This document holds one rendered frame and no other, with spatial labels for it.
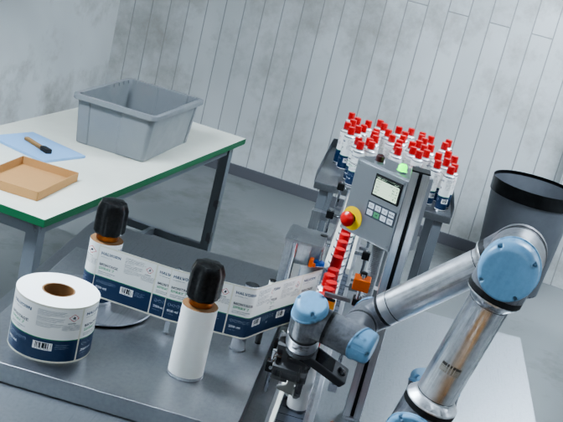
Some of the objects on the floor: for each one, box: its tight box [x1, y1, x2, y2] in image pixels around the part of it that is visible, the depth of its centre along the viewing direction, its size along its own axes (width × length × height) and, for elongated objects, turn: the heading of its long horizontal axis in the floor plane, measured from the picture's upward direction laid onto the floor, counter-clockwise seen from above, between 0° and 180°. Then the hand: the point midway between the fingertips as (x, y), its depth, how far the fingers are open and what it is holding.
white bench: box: [0, 107, 246, 280], centre depth 458 cm, size 190×75×80 cm, turn 125°
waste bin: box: [479, 170, 563, 299], centre depth 645 cm, size 54×54×68 cm
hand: (298, 394), depth 242 cm, fingers closed, pressing on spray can
